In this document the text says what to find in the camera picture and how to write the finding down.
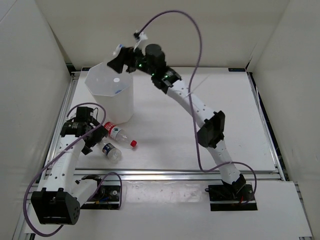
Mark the light blue label bottle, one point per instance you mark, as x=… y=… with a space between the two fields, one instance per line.
x=119 y=51

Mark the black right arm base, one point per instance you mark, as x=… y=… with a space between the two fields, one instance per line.
x=222 y=200

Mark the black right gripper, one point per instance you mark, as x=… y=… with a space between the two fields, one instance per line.
x=126 y=56

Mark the white octagonal plastic bin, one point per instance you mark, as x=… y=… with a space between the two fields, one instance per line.
x=114 y=91

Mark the dark blue label bottle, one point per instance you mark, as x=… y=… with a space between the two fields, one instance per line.
x=112 y=153

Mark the aluminium table frame rail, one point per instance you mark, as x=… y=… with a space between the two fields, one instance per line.
x=163 y=189

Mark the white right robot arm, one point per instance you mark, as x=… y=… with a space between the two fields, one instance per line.
x=209 y=124

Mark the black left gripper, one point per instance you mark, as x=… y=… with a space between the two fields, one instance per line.
x=99 y=134

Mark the red label plastic bottle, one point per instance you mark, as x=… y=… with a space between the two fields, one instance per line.
x=119 y=135

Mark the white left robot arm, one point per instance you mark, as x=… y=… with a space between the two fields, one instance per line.
x=59 y=200

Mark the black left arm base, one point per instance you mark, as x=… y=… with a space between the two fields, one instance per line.
x=108 y=197

